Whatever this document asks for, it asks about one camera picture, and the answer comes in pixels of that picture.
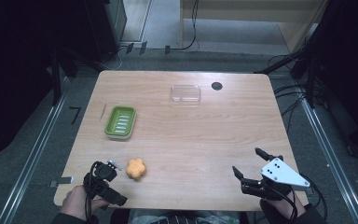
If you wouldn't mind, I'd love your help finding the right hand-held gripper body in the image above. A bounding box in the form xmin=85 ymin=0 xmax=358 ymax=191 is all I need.
xmin=241 ymin=154 xmax=311 ymax=202

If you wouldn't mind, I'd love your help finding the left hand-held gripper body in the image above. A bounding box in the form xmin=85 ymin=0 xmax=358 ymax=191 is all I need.
xmin=83 ymin=159 xmax=123 ymax=200

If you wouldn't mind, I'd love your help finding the person's right hand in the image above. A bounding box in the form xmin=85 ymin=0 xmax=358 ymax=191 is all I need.
xmin=264 ymin=189 xmax=308 ymax=219

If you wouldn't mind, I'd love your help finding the person's left hand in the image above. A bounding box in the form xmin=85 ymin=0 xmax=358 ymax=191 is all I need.
xmin=59 ymin=185 xmax=110 ymax=222

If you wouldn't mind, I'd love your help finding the green soap dish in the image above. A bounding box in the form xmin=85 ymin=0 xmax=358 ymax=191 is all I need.
xmin=103 ymin=105 xmax=137 ymax=141

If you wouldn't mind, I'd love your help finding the person's striped clothing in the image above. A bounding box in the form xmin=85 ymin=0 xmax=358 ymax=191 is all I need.
xmin=109 ymin=208 xmax=250 ymax=224

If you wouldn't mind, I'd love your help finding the thin wooden stick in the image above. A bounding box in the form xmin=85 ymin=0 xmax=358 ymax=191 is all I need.
xmin=99 ymin=103 xmax=108 ymax=121

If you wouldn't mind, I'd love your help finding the clear plastic box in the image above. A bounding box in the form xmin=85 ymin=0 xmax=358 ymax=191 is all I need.
xmin=170 ymin=84 xmax=202 ymax=105

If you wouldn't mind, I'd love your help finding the dark cabinet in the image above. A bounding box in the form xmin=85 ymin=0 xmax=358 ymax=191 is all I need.
xmin=83 ymin=0 xmax=128 ymax=62

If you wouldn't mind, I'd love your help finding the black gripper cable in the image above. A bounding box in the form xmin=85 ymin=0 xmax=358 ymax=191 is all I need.
xmin=269 ymin=174 xmax=328 ymax=222
xmin=83 ymin=161 xmax=106 ymax=224

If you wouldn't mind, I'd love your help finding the metal floor rail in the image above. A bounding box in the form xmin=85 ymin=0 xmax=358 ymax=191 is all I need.
xmin=299 ymin=98 xmax=358 ymax=224
xmin=0 ymin=90 xmax=71 ymax=224

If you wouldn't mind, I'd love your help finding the bundle of black cables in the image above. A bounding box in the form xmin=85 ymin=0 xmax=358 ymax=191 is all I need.
xmin=267 ymin=52 xmax=316 ymax=133

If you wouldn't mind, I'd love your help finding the white floor cable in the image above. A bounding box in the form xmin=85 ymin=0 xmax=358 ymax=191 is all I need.
xmin=103 ymin=46 xmax=129 ymax=71

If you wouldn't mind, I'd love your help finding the black floor cable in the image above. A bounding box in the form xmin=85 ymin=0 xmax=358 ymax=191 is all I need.
xmin=150 ymin=0 xmax=200 ymax=51

